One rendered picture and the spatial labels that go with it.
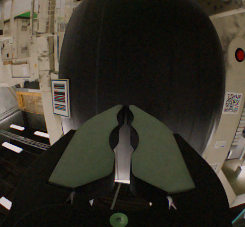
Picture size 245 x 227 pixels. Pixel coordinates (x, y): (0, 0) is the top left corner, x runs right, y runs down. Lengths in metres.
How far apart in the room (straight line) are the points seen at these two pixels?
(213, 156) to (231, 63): 0.34
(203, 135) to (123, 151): 0.13
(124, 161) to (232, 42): 0.44
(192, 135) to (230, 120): 0.34
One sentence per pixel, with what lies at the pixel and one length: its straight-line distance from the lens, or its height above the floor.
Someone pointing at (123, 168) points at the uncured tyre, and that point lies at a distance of 0.30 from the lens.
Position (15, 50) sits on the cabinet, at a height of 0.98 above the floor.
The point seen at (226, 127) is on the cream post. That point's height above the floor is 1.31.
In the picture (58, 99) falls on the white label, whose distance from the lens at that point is 0.26.
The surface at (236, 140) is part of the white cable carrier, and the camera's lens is 0.68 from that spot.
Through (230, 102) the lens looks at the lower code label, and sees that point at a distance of 0.55.
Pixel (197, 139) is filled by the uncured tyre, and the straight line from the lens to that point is 0.27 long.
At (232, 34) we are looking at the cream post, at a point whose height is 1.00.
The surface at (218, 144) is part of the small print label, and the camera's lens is 0.61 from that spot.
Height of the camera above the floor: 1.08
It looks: 20 degrees up
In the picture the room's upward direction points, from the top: 179 degrees counter-clockwise
